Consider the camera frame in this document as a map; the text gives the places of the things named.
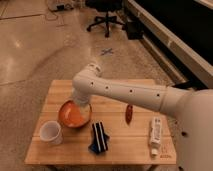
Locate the white ceramic cup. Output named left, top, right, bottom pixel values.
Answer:
left=39, top=121, right=63, bottom=145

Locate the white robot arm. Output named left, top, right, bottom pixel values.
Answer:
left=72, top=63, right=213, bottom=171

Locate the orange ceramic bowl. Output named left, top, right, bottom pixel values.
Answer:
left=58, top=100, right=92, bottom=128

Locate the red chili pepper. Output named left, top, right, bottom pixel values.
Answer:
left=125, top=104, right=133, bottom=124

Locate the wooden table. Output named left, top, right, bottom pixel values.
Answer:
left=24, top=78, right=177, bottom=171

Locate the black box on floor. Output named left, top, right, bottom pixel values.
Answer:
left=126, top=22, right=144, bottom=40

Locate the white tube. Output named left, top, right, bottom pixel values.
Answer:
left=149, top=117, right=162, bottom=157

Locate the black office chair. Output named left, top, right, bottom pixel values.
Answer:
left=85, top=0, right=125, bottom=38

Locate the long white bench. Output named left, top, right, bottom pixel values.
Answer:
left=125, top=0, right=213, bottom=88

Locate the grey power strip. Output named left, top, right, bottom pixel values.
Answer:
left=45, top=0, right=74, bottom=11

